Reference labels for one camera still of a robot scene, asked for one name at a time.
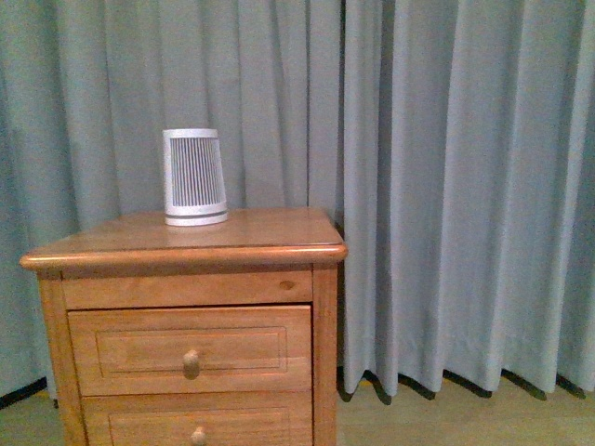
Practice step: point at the wooden top drawer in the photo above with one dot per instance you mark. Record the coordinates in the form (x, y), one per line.
(192, 350)

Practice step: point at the wooden drawer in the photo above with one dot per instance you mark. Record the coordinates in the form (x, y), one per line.
(192, 350)
(236, 418)

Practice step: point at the wooden bottom drawer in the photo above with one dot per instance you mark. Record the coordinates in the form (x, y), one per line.
(236, 418)

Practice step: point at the white slatted air purifier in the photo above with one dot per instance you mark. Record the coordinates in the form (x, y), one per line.
(193, 178)

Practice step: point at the wooden nightstand cabinet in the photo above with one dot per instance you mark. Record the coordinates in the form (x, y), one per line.
(256, 258)

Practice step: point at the grey right curtain panel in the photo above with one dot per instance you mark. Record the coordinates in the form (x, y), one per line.
(469, 192)

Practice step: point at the grey curtain panel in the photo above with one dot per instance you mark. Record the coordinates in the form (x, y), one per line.
(469, 192)
(87, 89)

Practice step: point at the grey left curtain panel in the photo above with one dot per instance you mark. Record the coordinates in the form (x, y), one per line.
(87, 89)

